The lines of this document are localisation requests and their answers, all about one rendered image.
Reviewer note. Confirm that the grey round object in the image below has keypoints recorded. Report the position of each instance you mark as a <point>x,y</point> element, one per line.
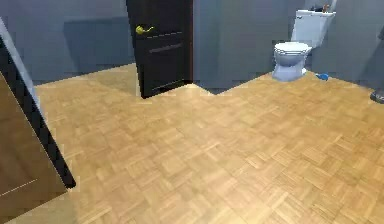
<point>378,96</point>

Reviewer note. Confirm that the dark brown room door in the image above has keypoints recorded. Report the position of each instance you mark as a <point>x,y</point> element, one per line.
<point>163,50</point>

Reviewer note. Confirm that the white toilet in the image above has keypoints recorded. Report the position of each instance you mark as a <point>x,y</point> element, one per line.
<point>293,50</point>

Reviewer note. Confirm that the small brown object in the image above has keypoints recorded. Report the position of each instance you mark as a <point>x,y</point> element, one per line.
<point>325,8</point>

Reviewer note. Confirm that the small blue object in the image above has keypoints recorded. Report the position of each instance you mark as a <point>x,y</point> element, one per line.
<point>322,76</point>

